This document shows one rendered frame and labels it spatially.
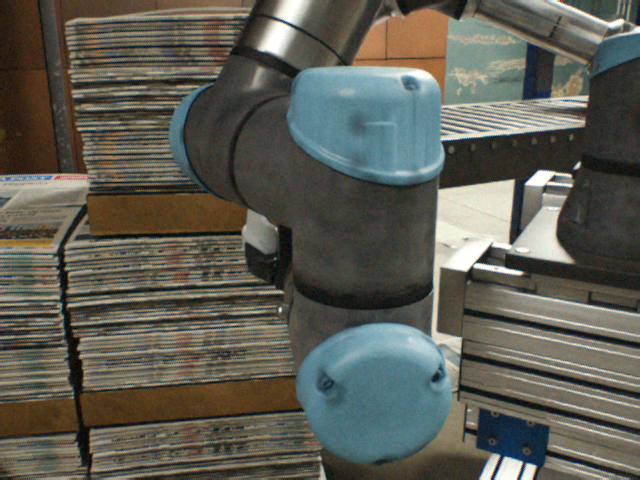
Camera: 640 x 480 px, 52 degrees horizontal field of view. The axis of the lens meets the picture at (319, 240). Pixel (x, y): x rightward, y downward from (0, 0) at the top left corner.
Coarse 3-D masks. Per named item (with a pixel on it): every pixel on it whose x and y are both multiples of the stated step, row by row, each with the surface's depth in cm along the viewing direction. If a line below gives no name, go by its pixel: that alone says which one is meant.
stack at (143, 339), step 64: (0, 192) 92; (64, 192) 92; (0, 256) 69; (64, 256) 74; (128, 256) 71; (192, 256) 72; (0, 320) 70; (64, 320) 73; (128, 320) 73; (192, 320) 75; (256, 320) 76; (0, 384) 73; (64, 384) 74; (128, 384) 76; (192, 384) 77; (0, 448) 76; (64, 448) 77; (128, 448) 78; (192, 448) 80; (256, 448) 81; (320, 448) 83
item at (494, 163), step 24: (456, 144) 154; (480, 144) 157; (504, 144) 160; (528, 144) 164; (552, 144) 168; (576, 144) 172; (456, 168) 156; (480, 168) 159; (504, 168) 163; (528, 168) 166; (552, 168) 170
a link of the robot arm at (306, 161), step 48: (288, 96) 38; (336, 96) 29; (384, 96) 29; (432, 96) 30; (240, 144) 37; (288, 144) 33; (336, 144) 29; (384, 144) 29; (432, 144) 31; (288, 192) 33; (336, 192) 30; (384, 192) 30; (432, 192) 31; (336, 240) 31; (384, 240) 31; (432, 240) 33; (336, 288) 32; (384, 288) 31
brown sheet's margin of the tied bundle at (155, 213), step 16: (96, 208) 69; (112, 208) 70; (128, 208) 70; (144, 208) 70; (160, 208) 70; (176, 208) 70; (192, 208) 70; (208, 208) 71; (224, 208) 71; (240, 208) 71; (96, 224) 70; (112, 224) 70; (128, 224) 70; (144, 224) 71; (160, 224) 71; (176, 224) 71; (192, 224) 71; (208, 224) 71; (224, 224) 71; (240, 224) 72; (272, 224) 72
